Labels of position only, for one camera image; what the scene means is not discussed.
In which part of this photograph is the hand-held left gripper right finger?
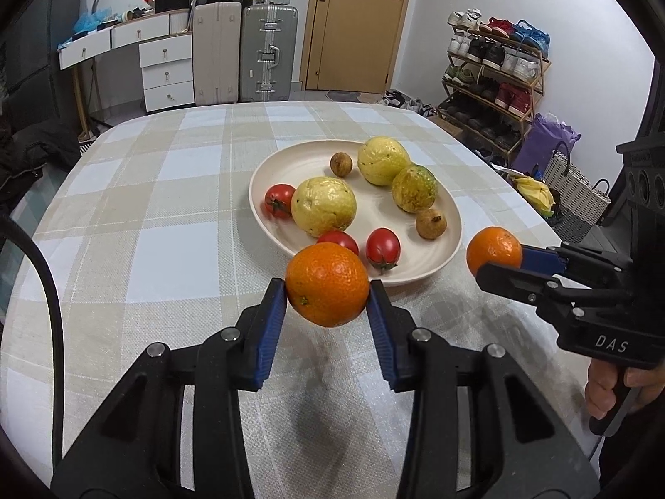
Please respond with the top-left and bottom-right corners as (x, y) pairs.
(368, 279), (601, 499)

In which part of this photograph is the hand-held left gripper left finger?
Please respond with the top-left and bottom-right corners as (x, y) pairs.
(49, 277), (288, 499)

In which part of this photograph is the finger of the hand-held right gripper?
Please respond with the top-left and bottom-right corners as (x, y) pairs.
(475, 262), (588, 307)
(520, 243), (632, 284)

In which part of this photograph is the orange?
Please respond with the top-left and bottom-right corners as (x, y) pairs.
(466, 227), (523, 277)
(286, 242), (371, 328)

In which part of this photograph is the small red tomato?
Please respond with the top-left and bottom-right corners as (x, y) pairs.
(366, 227), (401, 274)

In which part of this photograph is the yellow green round fruit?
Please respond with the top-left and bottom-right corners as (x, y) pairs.
(391, 165), (438, 214)

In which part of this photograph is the yellow wrinkled round fruit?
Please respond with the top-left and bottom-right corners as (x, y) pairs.
(357, 136), (411, 187)
(290, 177), (358, 238)

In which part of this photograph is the beige round plate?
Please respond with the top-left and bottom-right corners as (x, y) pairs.
(248, 139), (462, 287)

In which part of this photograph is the person's right forearm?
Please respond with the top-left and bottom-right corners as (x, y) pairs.
(597, 405), (665, 487)

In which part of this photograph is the person's right hand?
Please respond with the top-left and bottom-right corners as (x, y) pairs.
(584, 363), (665, 420)

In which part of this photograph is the bunch of bananas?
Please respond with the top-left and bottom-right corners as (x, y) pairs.
(512, 175), (556, 216)

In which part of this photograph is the woven basket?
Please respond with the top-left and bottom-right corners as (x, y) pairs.
(541, 140), (613, 227)

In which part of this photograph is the purple bag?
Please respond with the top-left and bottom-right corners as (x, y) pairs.
(512, 113), (581, 178)

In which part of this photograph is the checked tablecloth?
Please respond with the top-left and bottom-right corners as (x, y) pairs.
(0, 101), (606, 499)

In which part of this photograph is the wooden shoe rack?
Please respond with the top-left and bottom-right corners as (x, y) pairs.
(436, 9), (552, 154)

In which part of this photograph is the pair of sneakers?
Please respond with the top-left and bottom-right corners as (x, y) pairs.
(382, 89), (437, 116)

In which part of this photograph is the group of assorted shoes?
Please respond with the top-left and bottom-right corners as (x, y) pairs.
(439, 7), (550, 149)

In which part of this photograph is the white desk with drawers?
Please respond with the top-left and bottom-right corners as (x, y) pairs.
(57, 10), (195, 114)

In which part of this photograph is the silver suitcase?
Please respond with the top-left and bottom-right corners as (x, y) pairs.
(239, 4), (300, 104)

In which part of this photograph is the beige suitcase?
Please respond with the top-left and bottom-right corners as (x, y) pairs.
(192, 2), (243, 107)

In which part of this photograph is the wooden broom stick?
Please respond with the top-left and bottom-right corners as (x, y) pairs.
(73, 62), (98, 145)

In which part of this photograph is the wooden door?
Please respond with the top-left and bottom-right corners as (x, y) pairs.
(300, 0), (416, 95)

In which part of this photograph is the black jacket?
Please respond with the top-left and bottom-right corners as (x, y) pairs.
(0, 117), (84, 209)

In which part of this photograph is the blue plastic bag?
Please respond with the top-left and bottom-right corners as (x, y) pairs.
(73, 7), (118, 37)

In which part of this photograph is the dark grey cabinet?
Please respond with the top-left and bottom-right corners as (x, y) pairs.
(0, 0), (63, 112)

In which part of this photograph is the black cable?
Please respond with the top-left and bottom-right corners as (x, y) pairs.
(0, 213), (66, 479)

